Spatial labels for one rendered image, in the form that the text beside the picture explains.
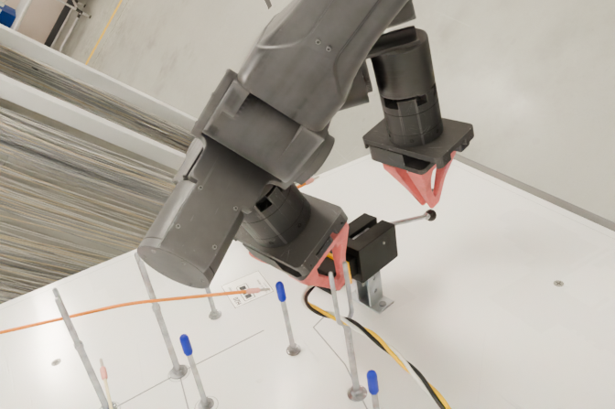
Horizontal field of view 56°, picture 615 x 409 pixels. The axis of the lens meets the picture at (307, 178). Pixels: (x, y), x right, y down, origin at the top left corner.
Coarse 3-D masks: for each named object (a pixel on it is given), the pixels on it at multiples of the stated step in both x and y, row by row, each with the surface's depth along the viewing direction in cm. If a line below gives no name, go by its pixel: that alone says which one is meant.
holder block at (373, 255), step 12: (360, 216) 61; (372, 216) 61; (360, 228) 59; (372, 228) 59; (384, 228) 59; (348, 240) 58; (360, 240) 57; (372, 240) 57; (384, 240) 58; (348, 252) 57; (360, 252) 56; (372, 252) 57; (384, 252) 59; (396, 252) 60; (360, 264) 57; (372, 264) 58; (384, 264) 59; (360, 276) 57
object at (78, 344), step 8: (56, 288) 49; (56, 296) 49; (64, 312) 48; (64, 320) 48; (72, 328) 49; (72, 336) 49; (80, 344) 50; (80, 352) 51; (88, 360) 52; (88, 368) 52; (96, 376) 53; (96, 384) 53; (96, 392) 53; (104, 400) 54; (104, 408) 54
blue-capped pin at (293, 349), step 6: (276, 282) 54; (276, 288) 54; (282, 288) 54; (282, 294) 54; (282, 300) 55; (282, 306) 55; (288, 318) 56; (288, 324) 56; (288, 330) 57; (288, 336) 57; (294, 342) 57; (288, 348) 58; (294, 348) 57; (300, 348) 58; (288, 354) 58; (294, 354) 57
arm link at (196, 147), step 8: (192, 144) 46; (200, 144) 45; (192, 152) 44; (200, 152) 43; (184, 160) 44; (192, 160) 42; (184, 168) 44; (176, 176) 43; (184, 176) 42; (176, 184) 43; (272, 184) 45; (264, 192) 45
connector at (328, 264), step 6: (330, 252) 58; (348, 258) 57; (354, 258) 57; (324, 264) 57; (330, 264) 56; (354, 264) 57; (318, 270) 56; (324, 270) 56; (330, 270) 56; (354, 270) 57
